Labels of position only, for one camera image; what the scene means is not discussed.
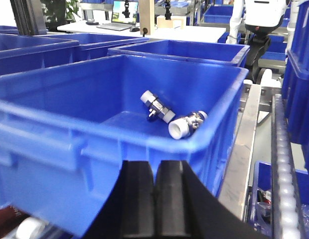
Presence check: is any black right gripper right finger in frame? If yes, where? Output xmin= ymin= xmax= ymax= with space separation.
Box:
xmin=155 ymin=160 xmax=266 ymax=239

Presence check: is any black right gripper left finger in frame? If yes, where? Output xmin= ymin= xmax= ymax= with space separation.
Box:
xmin=83 ymin=161 xmax=155 ymax=239

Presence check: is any white-capped metal valve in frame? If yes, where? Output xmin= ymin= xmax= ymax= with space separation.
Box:
xmin=168 ymin=111 xmax=208 ymax=139
xmin=140 ymin=90 xmax=175 ymax=123

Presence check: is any blue crate holding valves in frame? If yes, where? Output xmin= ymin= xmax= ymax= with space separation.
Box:
xmin=0 ymin=55 xmax=247 ymax=237

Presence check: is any red packet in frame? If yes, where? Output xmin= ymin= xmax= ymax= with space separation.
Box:
xmin=0 ymin=206 xmax=29 ymax=239

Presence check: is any blue crate behind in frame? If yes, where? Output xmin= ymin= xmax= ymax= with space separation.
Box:
xmin=108 ymin=40 xmax=250 ymax=67

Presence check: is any stacked blue crates right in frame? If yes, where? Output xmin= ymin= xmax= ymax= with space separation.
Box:
xmin=282 ymin=0 xmax=309 ymax=171

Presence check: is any blue crate middle back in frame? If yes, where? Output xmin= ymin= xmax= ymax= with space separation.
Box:
xmin=39 ymin=33 xmax=149 ymax=62

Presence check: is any white table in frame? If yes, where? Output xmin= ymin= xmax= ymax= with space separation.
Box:
xmin=56 ymin=20 xmax=227 ymax=43

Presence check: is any open laptop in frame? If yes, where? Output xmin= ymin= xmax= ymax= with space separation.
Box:
xmin=97 ymin=0 xmax=139 ymax=31

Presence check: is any blue crate far left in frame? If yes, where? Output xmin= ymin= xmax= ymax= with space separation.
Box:
xmin=0 ymin=33 xmax=79 ymax=75

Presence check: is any white humanoid robot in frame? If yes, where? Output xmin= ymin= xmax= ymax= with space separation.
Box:
xmin=226 ymin=0 xmax=290 ymax=84

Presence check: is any steel roller track rail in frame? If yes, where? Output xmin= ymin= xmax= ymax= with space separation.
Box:
xmin=219 ymin=84 xmax=306 ymax=239

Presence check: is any wooden post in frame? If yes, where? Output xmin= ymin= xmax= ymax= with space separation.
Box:
xmin=139 ymin=0 xmax=155 ymax=36

